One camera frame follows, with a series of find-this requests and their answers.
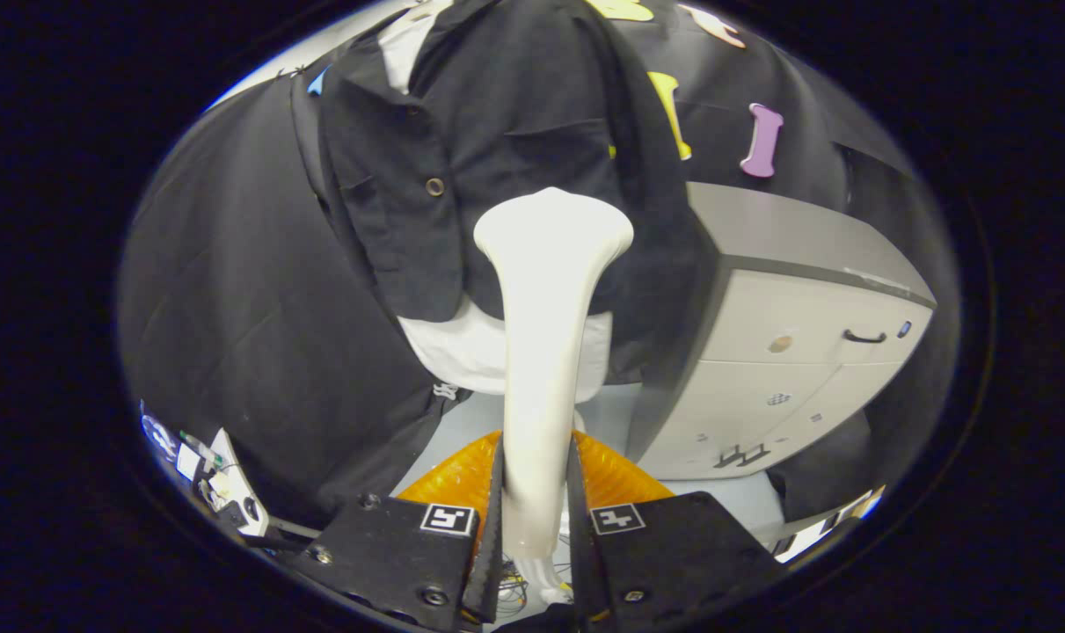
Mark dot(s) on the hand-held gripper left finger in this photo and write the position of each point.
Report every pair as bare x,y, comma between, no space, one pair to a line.
391,563

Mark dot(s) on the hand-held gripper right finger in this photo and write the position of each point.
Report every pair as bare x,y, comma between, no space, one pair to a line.
673,554

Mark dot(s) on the black suit jacket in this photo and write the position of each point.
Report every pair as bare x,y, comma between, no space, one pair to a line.
497,114

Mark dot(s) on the white flat panel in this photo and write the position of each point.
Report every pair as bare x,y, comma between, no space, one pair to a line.
237,492

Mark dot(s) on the grey cabinet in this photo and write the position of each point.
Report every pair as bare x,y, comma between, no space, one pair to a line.
787,352

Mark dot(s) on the black backdrop cloth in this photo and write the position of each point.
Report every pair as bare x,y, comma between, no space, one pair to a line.
251,308

